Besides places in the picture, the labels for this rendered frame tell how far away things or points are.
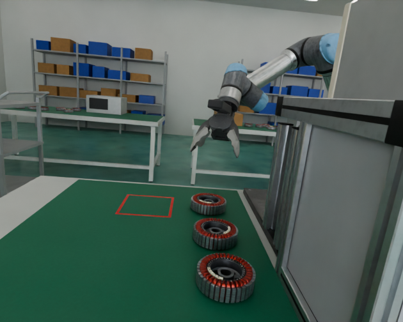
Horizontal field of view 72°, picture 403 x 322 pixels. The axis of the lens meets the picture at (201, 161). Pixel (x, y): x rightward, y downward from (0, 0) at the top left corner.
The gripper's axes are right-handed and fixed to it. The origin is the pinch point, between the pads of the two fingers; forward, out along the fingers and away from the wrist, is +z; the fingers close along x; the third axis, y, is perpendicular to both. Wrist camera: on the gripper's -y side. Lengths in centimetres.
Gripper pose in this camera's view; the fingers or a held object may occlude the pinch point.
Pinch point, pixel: (212, 154)
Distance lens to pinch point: 83.6
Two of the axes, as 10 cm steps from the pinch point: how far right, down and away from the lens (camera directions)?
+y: 2.4, 4.2, 8.8
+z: -2.5, 9.0, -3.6
